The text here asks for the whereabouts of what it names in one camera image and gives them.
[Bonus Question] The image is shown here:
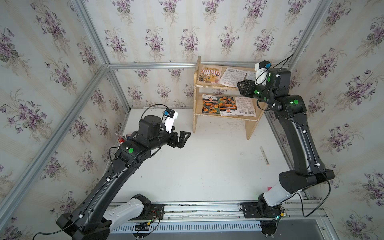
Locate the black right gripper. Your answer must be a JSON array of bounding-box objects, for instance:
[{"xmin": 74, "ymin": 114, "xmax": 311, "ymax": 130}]
[{"xmin": 237, "ymin": 78, "xmax": 276, "ymax": 106}]

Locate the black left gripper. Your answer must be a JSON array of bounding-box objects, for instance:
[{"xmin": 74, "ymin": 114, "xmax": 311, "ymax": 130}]
[{"xmin": 146, "ymin": 124, "xmax": 192, "ymax": 152}]

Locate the white barcode seed bag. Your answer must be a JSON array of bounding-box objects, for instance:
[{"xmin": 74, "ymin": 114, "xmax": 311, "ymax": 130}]
[{"xmin": 219, "ymin": 68, "xmax": 247, "ymax": 87}]

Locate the pink storefront seed bag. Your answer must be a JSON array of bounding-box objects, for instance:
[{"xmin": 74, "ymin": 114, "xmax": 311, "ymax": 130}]
[{"xmin": 198, "ymin": 65, "xmax": 222, "ymax": 84}]

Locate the small white seed bag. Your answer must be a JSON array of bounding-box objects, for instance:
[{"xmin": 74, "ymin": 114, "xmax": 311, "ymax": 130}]
[{"xmin": 246, "ymin": 71, "xmax": 257, "ymax": 81}]

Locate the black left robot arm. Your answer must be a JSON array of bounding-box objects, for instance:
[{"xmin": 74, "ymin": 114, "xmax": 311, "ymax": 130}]
[{"xmin": 56, "ymin": 109, "xmax": 191, "ymax": 240}]

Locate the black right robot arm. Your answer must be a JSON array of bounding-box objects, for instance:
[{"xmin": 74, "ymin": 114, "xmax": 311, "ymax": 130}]
[{"xmin": 237, "ymin": 68, "xmax": 335, "ymax": 218}]

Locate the white printed seed bag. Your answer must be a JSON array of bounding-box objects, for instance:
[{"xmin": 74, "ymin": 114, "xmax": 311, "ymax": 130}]
[{"xmin": 235, "ymin": 97, "xmax": 257, "ymax": 117}]

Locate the orange marigold seed bag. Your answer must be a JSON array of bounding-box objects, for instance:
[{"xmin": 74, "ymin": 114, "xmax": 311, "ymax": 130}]
[{"xmin": 217, "ymin": 96, "xmax": 238, "ymax": 116}]

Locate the wooden two-tier shelf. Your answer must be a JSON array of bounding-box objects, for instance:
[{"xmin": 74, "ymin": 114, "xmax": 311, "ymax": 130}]
[{"xmin": 193, "ymin": 56, "xmax": 264, "ymax": 140}]

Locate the dark marigold seed bag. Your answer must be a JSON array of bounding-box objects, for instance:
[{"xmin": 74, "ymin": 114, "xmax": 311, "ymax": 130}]
[{"xmin": 202, "ymin": 95, "xmax": 220, "ymax": 115}]

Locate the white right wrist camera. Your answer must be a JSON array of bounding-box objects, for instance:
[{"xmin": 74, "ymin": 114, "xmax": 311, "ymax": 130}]
[{"xmin": 255, "ymin": 61, "xmax": 271, "ymax": 85}]

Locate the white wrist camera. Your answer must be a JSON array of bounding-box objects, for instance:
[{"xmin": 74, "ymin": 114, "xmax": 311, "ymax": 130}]
[
  {"xmin": 162, "ymin": 108, "xmax": 179, "ymax": 134},
  {"xmin": 255, "ymin": 61, "xmax": 271, "ymax": 85}
]

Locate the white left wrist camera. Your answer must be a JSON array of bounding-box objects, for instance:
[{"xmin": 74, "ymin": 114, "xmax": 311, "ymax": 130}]
[{"xmin": 162, "ymin": 108, "xmax": 179, "ymax": 134}]

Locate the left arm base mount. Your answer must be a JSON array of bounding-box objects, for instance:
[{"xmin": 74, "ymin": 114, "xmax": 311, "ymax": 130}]
[{"xmin": 131, "ymin": 194, "xmax": 165, "ymax": 220}]

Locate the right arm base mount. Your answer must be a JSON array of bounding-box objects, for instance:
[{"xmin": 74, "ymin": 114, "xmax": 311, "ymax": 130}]
[{"xmin": 239, "ymin": 194, "xmax": 284, "ymax": 219}]

